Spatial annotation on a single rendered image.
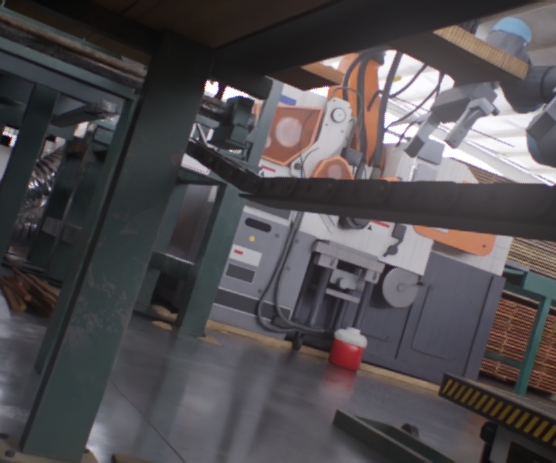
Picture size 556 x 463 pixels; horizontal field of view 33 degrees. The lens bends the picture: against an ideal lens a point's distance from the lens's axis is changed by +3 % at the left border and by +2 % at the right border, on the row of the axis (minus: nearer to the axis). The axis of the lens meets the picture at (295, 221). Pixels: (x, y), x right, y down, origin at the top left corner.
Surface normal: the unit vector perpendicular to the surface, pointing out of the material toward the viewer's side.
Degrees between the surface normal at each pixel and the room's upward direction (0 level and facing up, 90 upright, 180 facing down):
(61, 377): 90
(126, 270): 90
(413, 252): 90
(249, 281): 90
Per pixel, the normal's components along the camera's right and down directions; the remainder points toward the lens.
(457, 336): 0.38, 0.06
